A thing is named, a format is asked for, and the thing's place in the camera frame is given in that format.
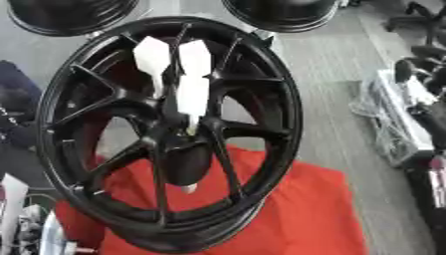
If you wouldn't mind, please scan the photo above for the black office chair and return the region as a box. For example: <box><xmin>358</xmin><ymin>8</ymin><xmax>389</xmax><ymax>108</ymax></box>
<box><xmin>384</xmin><ymin>0</ymin><xmax>446</xmax><ymax>58</ymax></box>

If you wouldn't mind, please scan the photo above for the person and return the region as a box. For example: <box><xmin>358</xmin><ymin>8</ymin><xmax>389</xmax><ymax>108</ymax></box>
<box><xmin>0</xmin><ymin>59</ymin><xmax>48</xmax><ymax>151</ymax></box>

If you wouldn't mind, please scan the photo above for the black spoked wheel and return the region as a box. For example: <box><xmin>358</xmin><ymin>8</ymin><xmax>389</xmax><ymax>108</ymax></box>
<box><xmin>35</xmin><ymin>15</ymin><xmax>306</xmax><ymax>255</ymax></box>

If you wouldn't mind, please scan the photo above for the black round wheel rim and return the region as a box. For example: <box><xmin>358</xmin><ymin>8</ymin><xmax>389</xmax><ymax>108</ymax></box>
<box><xmin>5</xmin><ymin>0</ymin><xmax>143</xmax><ymax>38</ymax></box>
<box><xmin>219</xmin><ymin>0</ymin><xmax>343</xmax><ymax>34</ymax></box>

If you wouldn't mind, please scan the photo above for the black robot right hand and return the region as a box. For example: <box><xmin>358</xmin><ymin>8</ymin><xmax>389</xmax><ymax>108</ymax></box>
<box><xmin>391</xmin><ymin>57</ymin><xmax>446</xmax><ymax>107</ymax></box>

